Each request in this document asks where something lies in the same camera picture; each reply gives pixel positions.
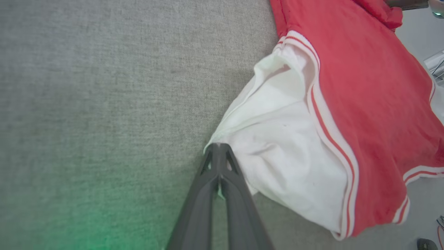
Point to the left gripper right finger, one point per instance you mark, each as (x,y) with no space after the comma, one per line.
(242,215)

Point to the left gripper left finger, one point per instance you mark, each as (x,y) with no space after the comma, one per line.
(199,215)

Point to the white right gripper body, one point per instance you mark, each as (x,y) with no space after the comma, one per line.
(437,7)

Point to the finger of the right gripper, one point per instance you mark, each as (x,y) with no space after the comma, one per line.
(409,3)

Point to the red and white garment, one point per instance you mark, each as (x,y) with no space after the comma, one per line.
(364,104)

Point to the small black object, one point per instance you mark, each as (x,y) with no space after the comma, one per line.
(426,244)

